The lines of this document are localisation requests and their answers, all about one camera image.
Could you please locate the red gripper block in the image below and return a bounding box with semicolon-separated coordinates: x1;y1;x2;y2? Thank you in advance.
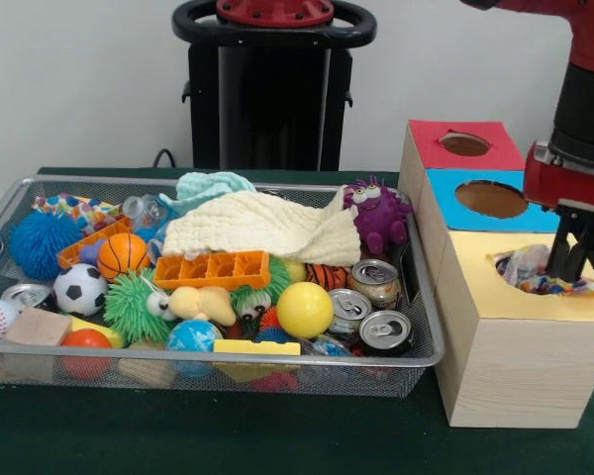
522;141;594;284

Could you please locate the colourful wrapper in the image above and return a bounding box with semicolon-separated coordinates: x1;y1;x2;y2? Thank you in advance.
494;243;594;299

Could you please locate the shallow wire mesh bin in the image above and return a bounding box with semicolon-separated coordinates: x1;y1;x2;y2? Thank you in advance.
0;174;446;399

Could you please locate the cream knitted cloth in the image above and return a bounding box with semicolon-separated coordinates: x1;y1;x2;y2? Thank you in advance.
161;186;362;268

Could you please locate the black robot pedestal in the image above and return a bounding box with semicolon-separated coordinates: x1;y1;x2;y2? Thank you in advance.
171;0;377;172

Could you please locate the dark green table cloth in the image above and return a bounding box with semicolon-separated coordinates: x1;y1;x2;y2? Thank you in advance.
0;166;594;475

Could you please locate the green spiky ball with eyes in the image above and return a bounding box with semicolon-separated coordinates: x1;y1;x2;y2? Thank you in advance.
102;274;179;346

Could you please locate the small soccer ball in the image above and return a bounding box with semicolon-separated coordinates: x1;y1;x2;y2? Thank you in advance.
52;262;109;319

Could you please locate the purple spiky ball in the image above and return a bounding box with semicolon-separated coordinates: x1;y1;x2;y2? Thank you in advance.
343;175;414;256

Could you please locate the black looped cable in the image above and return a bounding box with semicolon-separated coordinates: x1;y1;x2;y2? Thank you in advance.
151;146;179;169

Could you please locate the small orange basketball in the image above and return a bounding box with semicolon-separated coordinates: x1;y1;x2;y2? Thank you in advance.
97;232;152;283

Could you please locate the wooden box with three holes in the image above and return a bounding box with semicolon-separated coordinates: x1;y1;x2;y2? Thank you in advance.
398;118;594;429

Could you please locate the yellow smooth ball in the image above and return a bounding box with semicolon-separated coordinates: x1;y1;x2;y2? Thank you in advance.
276;281;335;340

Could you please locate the blue spiky ball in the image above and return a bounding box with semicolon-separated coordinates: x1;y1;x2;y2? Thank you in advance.
8;211;88;282

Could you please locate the orange red ball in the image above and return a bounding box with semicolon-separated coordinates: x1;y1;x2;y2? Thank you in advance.
59;328;114;381

